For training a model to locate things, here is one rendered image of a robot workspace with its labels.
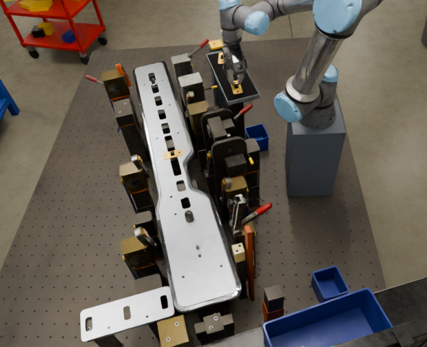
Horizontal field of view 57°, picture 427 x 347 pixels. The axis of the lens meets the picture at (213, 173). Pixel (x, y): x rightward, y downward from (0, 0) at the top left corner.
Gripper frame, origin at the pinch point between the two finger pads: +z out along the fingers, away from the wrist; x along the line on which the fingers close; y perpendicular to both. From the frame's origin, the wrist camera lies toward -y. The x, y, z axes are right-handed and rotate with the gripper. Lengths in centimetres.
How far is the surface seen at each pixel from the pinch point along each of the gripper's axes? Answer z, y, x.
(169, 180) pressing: 19.5, -27.9, 33.3
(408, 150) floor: 120, 46, -129
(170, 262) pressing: 20, -64, 36
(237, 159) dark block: 7.6, -34.2, 6.2
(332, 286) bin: 50, -71, -22
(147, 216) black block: 21, -43, 43
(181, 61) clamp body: 13.4, 43.3, 20.7
